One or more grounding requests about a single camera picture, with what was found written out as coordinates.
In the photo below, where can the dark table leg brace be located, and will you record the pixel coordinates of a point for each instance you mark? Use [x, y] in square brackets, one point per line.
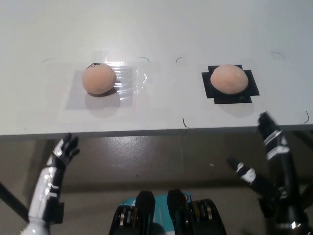
[11, 197]

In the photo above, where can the black ribbed robot body block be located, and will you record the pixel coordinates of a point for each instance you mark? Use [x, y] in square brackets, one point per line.
[132, 215]
[195, 215]

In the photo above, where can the teal robot body panel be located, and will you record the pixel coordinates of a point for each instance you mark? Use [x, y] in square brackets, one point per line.
[160, 210]

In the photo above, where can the peach dumpling toy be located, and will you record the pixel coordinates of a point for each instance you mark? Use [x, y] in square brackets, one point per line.
[230, 79]
[97, 78]

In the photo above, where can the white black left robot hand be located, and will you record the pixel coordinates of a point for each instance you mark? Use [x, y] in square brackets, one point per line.
[45, 186]

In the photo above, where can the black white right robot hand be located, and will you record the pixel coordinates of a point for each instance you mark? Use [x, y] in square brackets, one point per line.
[291, 186]

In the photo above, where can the black tape patch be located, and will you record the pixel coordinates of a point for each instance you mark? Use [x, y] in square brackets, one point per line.
[252, 85]

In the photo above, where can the clear plastic tape sheet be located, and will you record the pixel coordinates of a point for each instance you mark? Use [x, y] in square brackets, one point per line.
[127, 76]

